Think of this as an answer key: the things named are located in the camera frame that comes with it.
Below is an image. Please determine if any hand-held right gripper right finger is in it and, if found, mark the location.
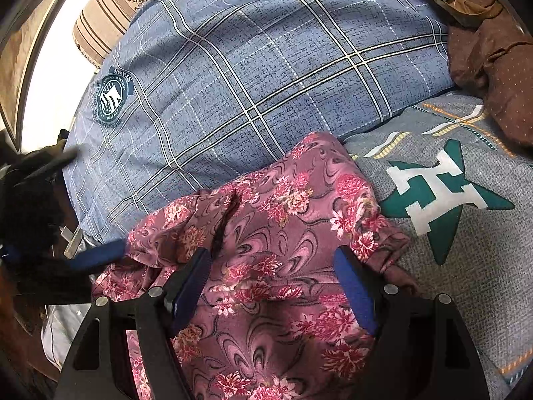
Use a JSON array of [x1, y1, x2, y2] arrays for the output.
[[334, 245, 489, 400]]

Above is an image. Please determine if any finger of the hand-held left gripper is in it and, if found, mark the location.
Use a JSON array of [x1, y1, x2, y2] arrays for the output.
[[62, 238, 128, 273], [14, 145, 86, 182]]

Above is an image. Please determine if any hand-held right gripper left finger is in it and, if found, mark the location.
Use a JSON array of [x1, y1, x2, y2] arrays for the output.
[[53, 247, 213, 400]]

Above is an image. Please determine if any maroon floral garment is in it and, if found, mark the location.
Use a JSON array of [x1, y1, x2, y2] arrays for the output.
[[92, 131, 422, 400]]

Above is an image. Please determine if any grey star print bedsheet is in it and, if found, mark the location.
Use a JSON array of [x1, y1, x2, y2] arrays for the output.
[[42, 92, 533, 400]]

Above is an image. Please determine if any beige striped pillow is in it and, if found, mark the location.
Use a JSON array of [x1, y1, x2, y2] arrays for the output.
[[73, 0, 189, 70]]

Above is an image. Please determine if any blue plaid quilt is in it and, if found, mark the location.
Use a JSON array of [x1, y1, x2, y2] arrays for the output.
[[62, 0, 459, 243]]

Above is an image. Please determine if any brown dotted cloth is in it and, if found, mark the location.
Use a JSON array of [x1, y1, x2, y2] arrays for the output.
[[446, 0, 533, 147]]

